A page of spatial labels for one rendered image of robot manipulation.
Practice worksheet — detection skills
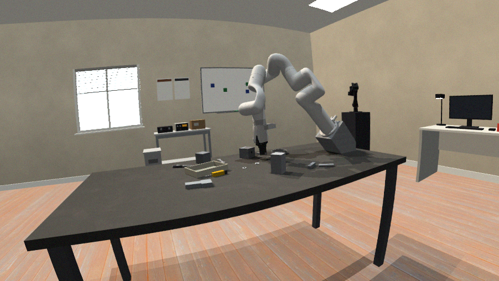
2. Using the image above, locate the cream open-top tray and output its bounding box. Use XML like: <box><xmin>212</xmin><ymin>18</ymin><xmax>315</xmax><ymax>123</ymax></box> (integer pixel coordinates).
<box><xmin>184</xmin><ymin>161</ymin><xmax>228</xmax><ymax>178</ymax></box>

